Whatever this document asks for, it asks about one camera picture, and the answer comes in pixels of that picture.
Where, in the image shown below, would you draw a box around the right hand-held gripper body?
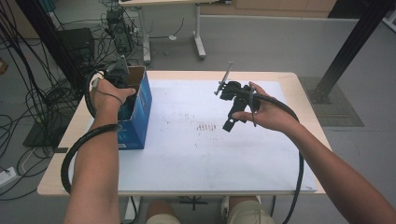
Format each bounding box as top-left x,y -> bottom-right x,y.
213,61 -> 262,112

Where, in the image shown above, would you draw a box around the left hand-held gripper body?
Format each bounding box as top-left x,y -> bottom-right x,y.
104,55 -> 131,89

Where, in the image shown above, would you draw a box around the blue cardboard box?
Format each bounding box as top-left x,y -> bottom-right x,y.
117,64 -> 153,151

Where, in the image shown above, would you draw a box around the person's left hand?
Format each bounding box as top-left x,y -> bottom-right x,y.
90,77 -> 137,119

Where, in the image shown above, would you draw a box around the person's right hand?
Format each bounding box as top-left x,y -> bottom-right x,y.
232,81 -> 302,135

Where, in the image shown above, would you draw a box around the grey electronics unit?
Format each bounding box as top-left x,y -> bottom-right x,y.
105,7 -> 135,54

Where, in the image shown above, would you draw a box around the white table mat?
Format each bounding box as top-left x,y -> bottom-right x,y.
66,78 -> 318,193

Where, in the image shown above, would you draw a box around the black computer tower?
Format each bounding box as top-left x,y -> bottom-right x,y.
58,27 -> 96,64

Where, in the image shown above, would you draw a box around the light wooden table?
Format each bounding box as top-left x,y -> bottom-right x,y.
36,70 -> 332,198

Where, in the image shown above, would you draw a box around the white desk with legs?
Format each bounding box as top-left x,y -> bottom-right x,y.
118,0 -> 233,65

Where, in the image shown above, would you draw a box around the person's right leg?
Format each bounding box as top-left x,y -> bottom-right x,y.
221,195 -> 262,216

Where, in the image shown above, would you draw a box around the person's leg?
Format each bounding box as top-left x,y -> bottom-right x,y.
145,199 -> 182,220
221,195 -> 262,216

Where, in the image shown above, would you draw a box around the wooden cabinet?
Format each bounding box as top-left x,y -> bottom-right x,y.
200,0 -> 338,19

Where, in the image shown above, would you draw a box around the person's beige shorts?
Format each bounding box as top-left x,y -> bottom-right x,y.
145,200 -> 276,224

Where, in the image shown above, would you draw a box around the person's left leg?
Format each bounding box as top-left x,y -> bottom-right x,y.
145,199 -> 182,220

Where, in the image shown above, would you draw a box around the black slanted metal beam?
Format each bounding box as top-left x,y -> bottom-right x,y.
307,0 -> 396,105

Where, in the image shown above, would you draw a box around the white power strip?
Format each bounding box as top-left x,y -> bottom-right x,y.
0,166 -> 18,189

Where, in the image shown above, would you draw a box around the left gripper black corrugated cable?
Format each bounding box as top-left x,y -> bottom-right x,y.
60,69 -> 122,194

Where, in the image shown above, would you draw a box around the gripper black corrugated cable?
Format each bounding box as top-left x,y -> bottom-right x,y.
248,92 -> 305,224
60,69 -> 122,194

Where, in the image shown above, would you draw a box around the tangle of black cables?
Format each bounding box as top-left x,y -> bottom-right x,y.
0,0 -> 108,202

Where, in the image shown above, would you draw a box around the black metal post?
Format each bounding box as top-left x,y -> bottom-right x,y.
14,0 -> 86,91

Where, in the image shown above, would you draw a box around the right gripper black corrugated cable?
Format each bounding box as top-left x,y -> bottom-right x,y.
248,92 -> 305,224

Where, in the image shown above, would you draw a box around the black floor base plate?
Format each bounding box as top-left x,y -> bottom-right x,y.
22,121 -> 72,149

